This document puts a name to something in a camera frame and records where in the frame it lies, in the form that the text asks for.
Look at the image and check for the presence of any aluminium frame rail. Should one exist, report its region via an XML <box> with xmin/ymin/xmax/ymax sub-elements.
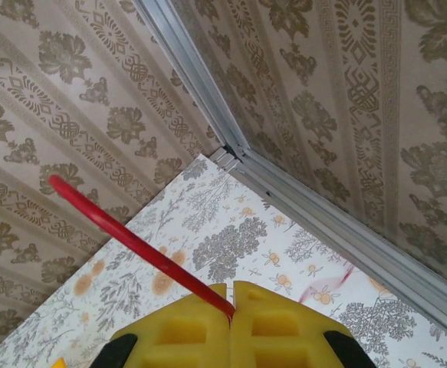
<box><xmin>211</xmin><ymin>147</ymin><xmax>447</xmax><ymax>342</ymax></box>

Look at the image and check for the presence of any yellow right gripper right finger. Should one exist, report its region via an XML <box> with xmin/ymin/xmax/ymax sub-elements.
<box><xmin>232</xmin><ymin>280</ymin><xmax>377</xmax><ymax>368</ymax></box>

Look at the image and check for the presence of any red cable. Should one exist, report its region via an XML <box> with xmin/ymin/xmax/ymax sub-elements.
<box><xmin>48</xmin><ymin>174</ymin><xmax>236</xmax><ymax>319</ymax></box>

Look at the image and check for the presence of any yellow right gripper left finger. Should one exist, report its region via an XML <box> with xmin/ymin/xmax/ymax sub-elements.
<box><xmin>92</xmin><ymin>282</ymin><xmax>232</xmax><ymax>368</ymax></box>

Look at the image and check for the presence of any aluminium frame post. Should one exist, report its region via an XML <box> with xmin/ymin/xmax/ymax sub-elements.
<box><xmin>133</xmin><ymin>0</ymin><xmax>247</xmax><ymax>164</ymax></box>

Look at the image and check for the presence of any floral tablecloth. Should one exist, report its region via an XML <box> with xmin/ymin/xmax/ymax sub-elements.
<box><xmin>0</xmin><ymin>153</ymin><xmax>447</xmax><ymax>368</ymax></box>

